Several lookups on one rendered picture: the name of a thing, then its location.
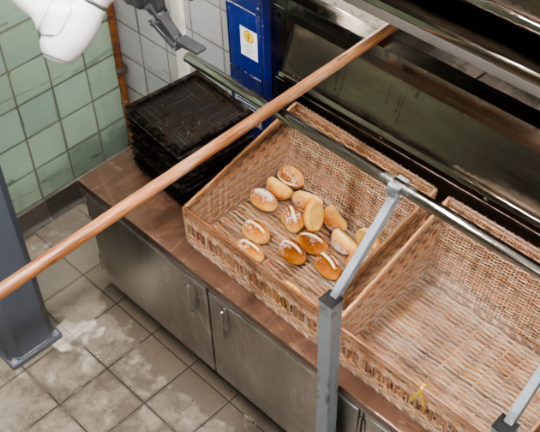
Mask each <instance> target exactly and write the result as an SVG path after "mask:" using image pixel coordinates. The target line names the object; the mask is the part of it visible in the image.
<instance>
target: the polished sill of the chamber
mask: <svg viewBox="0 0 540 432"><path fill-rule="evenodd" d="M287 10H288V11H290V12H292V13H293V14H295V15H298V16H300V17H302V18H304V20H306V21H309V22H311V23H313V24H315V25H316V26H318V27H320V28H322V29H324V30H326V31H328V32H330V33H332V34H334V35H335V36H337V37H339V38H341V39H343V40H345V41H347V42H349V43H351V44H352V45H356V44H357V43H359V42H360V41H362V40H363V39H365V38H366V37H368V36H369V35H370V34H372V33H373V32H375V31H376V30H378V29H377V28H375V27H372V26H370V25H369V24H367V23H365V22H363V21H360V20H358V19H357V18H355V17H354V16H352V15H349V14H347V13H346V12H344V11H342V10H340V9H337V8H335V7H334V6H332V5H330V4H328V3H325V2H323V1H322V0H287ZM366 52H368V53H369V54H371V55H373V56H375V57H378V58H380V59H381V60H382V61H384V62H386V63H389V64H391V65H392V66H394V67H396V68H398V69H400V70H402V71H404V72H406V73H407V74H409V75H412V76H414V77H415V78H417V79H418V80H420V81H423V82H425V83H427V84H429V85H430V86H432V87H434V88H436V89H438V90H440V91H442V92H444V93H445V94H447V95H449V96H451V97H453V98H455V99H457V100H459V101H461V102H462V103H464V104H466V105H468V106H470V107H472V108H474V109H476V110H478V111H480V112H482V113H483V114H485V115H487V116H489V117H492V118H493V119H494V120H496V121H498V122H500V123H503V124H505V125H506V126H508V127H509V128H511V129H514V130H516V131H518V132H520V133H521V134H523V135H525V136H527V137H529V138H531V139H532V140H534V141H537V142H539V143H540V111H539V110H537V109H535V108H533V107H531V106H529V105H527V104H525V103H523V102H521V101H519V100H517V99H515V98H513V97H511V96H509V95H507V94H505V93H503V92H501V91H499V90H497V89H495V88H493V87H492V86H490V85H488V84H486V83H484V82H482V81H480V80H478V79H476V78H474V77H472V76H470V75H468V74H466V73H464V72H462V71H460V70H458V69H456V68H454V67H452V66H450V65H448V64H446V63H444V62H442V61H440V60H438V59H436V58H434V57H432V56H430V55H428V54H426V53H424V52H423V51H420V50H418V49H417V48H415V47H413V46H411V45H408V44H406V43H405V42H403V41H401V40H399V39H396V38H394V37H393V36H391V35H389V36H388V37H386V38H385V39H384V40H382V41H381V42H379V43H378V44H377V45H375V46H373V47H372V48H370V49H369V50H367V51H366Z"/></svg>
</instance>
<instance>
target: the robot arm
mask: <svg viewBox="0 0 540 432"><path fill-rule="evenodd" d="M11 1H12V2H13V3H14V4H15V5H16V6H17V7H18V8H19V9H21V10H22V11H23V12H24V13H26V14H27V15H28V16H29V17H30V18H31V19H32V20H33V22H34V25H35V27H36V30H37V31H39V32H40V34H41V37H40V39H39V47H40V50H41V52H42V53H43V56H44V57H45V58H47V59H49V60H52V61H53V62H56V63H60V64H70V63H72V62H74V60H76V59H77V58H78V57H79V56H80V55H81V54H82V53H83V52H84V51H85V50H86V48H87V47H88V46H89V45H90V44H91V42H92V41H93V39H94V37H95V35H96V33H97V32H98V30H99V27H100V25H101V23H102V20H103V18H104V15H105V12H106V10H107V9H108V7H109V6H110V5H111V3H112V2H113V1H114V0H11ZM117 1H118V2H120V3H122V4H124V5H129V6H130V5H132V6H133V7H135V8H137V9H142V10H146V11H147V12H148V13H149V14H150V15H151V20H149V21H148V24H149V25H150V26H151V27H153V28H154V29H155V30H156V31H157V32H158V33H159V34H160V36H161V37H162V38H163V39H164V40H165V42H166V43H167V44H168V45H169V46H170V47H171V48H172V50H174V51H178V50H179V49H181V48H184V50H186V51H190V52H192V53H194V54H195V55H198V54H200V53H202V52H203V51H205V50H206V49H207V48H206V46H204V45H202V44H201V43H199V42H197V41H195V40H194V39H192V38H190V37H189V36H187V35H186V34H185V35H184V36H182V34H181V33H180V31H179V30H178V28H177V26H176V25H175V23H174V22H173V20H172V19H171V18H170V16H169V14H170V12H169V11H168V9H167V8H166V6H165V0H117ZM162 11H164V14H162V15H157V14H158V13H160V12H162Z"/></svg>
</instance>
